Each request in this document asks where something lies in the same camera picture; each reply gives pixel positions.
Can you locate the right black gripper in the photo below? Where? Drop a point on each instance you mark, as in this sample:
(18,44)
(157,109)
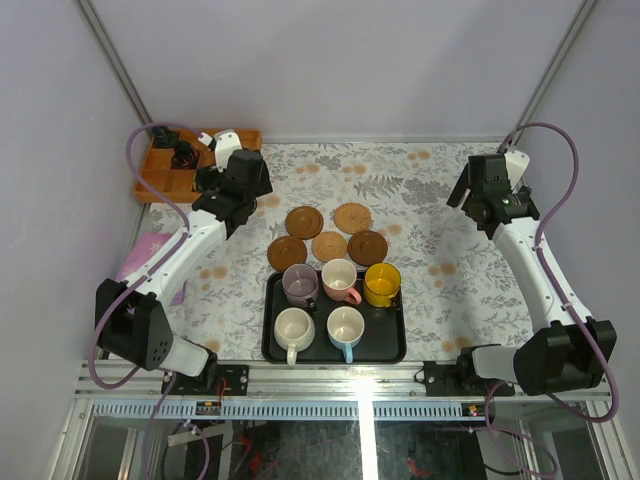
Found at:
(458,191)

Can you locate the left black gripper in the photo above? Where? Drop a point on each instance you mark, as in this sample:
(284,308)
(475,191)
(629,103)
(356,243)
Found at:
(187,154)

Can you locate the dark brown wooden coaster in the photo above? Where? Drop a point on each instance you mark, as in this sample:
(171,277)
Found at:
(286,251)

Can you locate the light brown wooden coaster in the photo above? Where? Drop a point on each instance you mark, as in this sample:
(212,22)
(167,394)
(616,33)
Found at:
(304,222)

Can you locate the woven rattan coaster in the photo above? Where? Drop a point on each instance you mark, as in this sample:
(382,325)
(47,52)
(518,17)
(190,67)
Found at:
(352,218)
(328,246)

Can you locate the reddish brown wooden coaster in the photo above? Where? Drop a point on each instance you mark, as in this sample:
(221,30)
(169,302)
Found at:
(367,248)

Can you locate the yellow glass mug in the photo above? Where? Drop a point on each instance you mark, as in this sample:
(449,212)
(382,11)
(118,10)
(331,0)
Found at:
(382,285)

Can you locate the pink ceramic mug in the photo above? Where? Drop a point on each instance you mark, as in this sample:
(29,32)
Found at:
(338,278)

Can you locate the light blue mug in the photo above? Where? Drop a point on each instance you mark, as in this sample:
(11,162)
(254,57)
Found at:
(345,327)

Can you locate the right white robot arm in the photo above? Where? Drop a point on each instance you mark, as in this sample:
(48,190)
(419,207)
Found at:
(568,343)

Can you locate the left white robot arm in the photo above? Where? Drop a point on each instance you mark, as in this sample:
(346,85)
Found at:
(131,321)

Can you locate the orange wooden divided box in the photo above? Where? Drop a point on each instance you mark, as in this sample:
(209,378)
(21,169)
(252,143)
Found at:
(177,182)

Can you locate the black rolled item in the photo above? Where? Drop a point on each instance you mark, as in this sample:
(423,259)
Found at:
(185,156)
(164,137)

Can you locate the pink printed cloth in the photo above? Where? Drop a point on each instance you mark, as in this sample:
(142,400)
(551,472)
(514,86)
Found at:
(146,252)

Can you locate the floral tablecloth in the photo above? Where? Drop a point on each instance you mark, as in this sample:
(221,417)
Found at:
(457,289)

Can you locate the purple glass mug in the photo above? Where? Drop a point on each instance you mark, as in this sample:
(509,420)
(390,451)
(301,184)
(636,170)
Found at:
(300,283)

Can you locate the cream speckled mug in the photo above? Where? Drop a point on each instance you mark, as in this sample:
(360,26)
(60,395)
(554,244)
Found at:
(294,331)

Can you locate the black serving tray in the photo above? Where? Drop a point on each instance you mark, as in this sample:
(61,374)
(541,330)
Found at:
(383,341)

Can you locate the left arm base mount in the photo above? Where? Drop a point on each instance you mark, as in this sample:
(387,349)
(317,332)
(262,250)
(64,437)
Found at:
(220,380)

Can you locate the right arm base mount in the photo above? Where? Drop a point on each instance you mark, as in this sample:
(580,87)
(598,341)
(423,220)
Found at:
(449,380)

